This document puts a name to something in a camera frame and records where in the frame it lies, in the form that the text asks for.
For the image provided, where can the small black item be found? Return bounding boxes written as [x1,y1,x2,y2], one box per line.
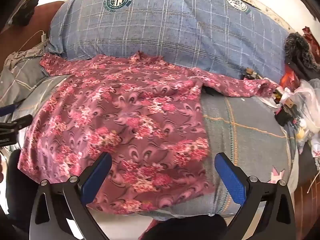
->
[274,107,293,127]

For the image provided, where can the red paper item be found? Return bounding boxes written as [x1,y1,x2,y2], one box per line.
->
[301,26,313,43]

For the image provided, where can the grey crumpled cloth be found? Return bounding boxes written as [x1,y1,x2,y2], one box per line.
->
[5,42,47,71]

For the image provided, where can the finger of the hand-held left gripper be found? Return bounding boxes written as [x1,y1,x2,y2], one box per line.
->
[0,105,19,117]
[0,114,34,146]

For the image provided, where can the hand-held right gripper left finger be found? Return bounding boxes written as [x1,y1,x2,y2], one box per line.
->
[29,152,112,240]

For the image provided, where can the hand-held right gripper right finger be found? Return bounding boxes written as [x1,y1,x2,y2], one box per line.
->
[214,152,304,240]

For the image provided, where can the small brown items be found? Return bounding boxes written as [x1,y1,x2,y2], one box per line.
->
[241,67,263,81]

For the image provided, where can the black object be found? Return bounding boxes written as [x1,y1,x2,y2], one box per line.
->
[10,0,40,27]

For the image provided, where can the brown wooden headboard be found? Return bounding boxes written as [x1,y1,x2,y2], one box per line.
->
[0,1,66,55]

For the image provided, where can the blue plaid quilt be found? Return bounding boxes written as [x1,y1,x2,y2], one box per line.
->
[49,0,291,81]

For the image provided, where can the white charger cable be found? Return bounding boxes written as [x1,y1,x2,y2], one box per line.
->
[18,30,48,53]

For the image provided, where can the white plastic bag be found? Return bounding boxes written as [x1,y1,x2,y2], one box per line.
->
[279,78,320,157]

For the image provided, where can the grey patterned bed sheet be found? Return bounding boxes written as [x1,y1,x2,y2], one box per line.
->
[0,44,300,219]

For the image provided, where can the red packet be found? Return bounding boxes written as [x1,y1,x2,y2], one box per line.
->
[279,69,301,88]

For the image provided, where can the pink floral shirt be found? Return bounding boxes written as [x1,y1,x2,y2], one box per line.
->
[19,51,279,215]

